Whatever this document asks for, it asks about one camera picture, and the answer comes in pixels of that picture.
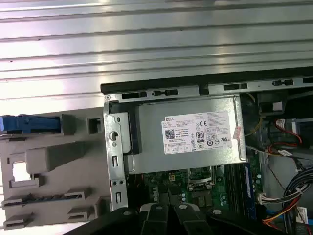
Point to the black PC case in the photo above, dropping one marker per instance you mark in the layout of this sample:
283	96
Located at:
117	144

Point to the black fan shroud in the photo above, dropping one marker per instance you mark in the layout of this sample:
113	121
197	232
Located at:
265	107

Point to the silver power supply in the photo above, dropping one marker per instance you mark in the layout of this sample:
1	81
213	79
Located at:
151	122

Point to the silver drive cage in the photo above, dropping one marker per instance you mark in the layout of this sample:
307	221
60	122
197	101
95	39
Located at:
303	132

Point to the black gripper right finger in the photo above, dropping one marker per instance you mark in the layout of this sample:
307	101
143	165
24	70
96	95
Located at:
188	220

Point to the metal socket cover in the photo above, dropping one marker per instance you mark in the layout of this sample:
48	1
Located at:
195	187

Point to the dark RAM stick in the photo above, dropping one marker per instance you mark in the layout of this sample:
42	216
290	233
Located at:
44	197

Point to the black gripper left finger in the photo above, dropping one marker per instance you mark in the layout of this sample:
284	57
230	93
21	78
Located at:
156	220

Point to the blue RAM stick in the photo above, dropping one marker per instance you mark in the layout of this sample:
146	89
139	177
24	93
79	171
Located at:
249	191

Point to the grey parts rack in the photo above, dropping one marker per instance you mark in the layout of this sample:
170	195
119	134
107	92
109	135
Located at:
61	176

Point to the black RAM slot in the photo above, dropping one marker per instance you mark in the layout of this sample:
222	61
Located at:
228	188
237	188

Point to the green motherboard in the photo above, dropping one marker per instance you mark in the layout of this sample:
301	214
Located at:
151	181

